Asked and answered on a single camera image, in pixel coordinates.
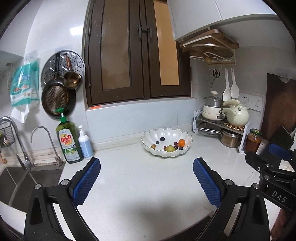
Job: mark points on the white grey kitchen rack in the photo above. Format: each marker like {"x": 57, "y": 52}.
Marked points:
{"x": 213, "y": 128}

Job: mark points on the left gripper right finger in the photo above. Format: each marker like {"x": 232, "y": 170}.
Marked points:
{"x": 252, "y": 220}

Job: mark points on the dark wooden cutting board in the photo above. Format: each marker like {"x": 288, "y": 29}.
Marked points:
{"x": 279, "y": 105}

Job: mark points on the small brass ladle pot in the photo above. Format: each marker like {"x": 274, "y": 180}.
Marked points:
{"x": 72, "y": 80}

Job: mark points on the white blue pump bottle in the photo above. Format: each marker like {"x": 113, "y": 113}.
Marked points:
{"x": 84, "y": 143}

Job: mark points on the green dish soap bottle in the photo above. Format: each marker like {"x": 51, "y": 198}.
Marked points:
{"x": 68, "y": 139}

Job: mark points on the glass jar brown sauce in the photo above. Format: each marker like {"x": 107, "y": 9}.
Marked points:
{"x": 253, "y": 141}

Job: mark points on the steel sink basin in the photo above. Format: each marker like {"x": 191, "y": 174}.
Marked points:
{"x": 17, "y": 184}

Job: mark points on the black scissors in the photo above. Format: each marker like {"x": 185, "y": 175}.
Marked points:
{"x": 216, "y": 74}

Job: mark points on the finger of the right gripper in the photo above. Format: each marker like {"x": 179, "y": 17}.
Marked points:
{"x": 282, "y": 153}
{"x": 264, "y": 162}

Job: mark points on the white rice spoon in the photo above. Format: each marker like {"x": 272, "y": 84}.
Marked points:
{"x": 227, "y": 92}
{"x": 234, "y": 87}

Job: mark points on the cream ceramic kettle pot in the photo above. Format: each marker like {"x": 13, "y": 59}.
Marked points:
{"x": 236, "y": 113}

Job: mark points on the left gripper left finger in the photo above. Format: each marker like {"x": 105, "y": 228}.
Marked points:
{"x": 41, "y": 220}

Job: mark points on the orange tangerine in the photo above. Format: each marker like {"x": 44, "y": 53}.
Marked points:
{"x": 181, "y": 143}

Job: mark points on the white upper cabinet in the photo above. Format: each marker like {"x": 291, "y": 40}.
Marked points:
{"x": 188, "y": 17}

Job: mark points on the teal plastic bag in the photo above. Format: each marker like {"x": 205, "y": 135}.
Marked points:
{"x": 24, "y": 90}

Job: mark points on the person's right hand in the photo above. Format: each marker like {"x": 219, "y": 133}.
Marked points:
{"x": 284, "y": 226}

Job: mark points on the white rice spoon right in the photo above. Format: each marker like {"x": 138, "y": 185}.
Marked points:
{"x": 234, "y": 87}

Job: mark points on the white scalloped ceramic bowl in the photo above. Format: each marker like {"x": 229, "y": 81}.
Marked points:
{"x": 170, "y": 136}

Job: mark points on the green apple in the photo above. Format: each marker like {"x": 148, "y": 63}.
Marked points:
{"x": 170, "y": 148}

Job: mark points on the hanging white wire rack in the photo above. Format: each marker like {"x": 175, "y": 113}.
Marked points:
{"x": 212, "y": 59}

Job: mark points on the cream pot with glass lid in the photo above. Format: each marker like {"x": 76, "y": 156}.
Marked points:
{"x": 212, "y": 107}

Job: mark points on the white rice spoon left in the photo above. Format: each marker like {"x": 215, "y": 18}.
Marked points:
{"x": 227, "y": 92}

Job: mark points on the chrome tall faucet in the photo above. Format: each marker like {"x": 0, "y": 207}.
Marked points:
{"x": 27, "y": 163}

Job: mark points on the round perforated steel tray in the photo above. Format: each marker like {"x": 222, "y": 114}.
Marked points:
{"x": 76, "y": 61}

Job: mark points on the white wall power sockets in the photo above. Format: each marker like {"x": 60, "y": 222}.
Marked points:
{"x": 253, "y": 102}

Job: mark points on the wooden boards on rack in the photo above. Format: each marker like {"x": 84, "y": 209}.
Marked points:
{"x": 213, "y": 40}

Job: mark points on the black frying pan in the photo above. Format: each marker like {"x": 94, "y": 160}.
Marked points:
{"x": 56, "y": 95}

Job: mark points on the black wire sink basket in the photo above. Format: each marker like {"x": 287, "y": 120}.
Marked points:
{"x": 7, "y": 136}

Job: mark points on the stainless steel pot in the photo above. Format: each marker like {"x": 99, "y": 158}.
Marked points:
{"x": 230, "y": 139}

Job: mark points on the black knife block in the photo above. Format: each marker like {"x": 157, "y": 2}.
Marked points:
{"x": 281, "y": 138}

